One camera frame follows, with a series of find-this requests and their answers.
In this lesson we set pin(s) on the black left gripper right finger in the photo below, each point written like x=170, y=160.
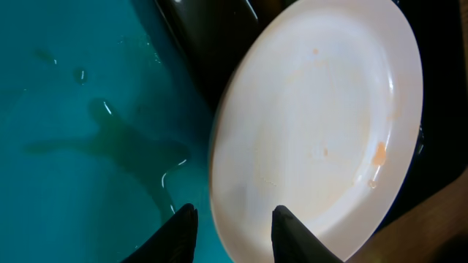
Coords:
x=292, y=242

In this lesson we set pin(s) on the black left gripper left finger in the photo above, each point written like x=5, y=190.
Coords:
x=173, y=242

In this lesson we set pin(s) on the white plate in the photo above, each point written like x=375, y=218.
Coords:
x=322, y=116

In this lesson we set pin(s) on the teal plastic tray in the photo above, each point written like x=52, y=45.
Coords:
x=103, y=133

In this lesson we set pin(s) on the black water tray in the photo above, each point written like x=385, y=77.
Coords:
x=214, y=35

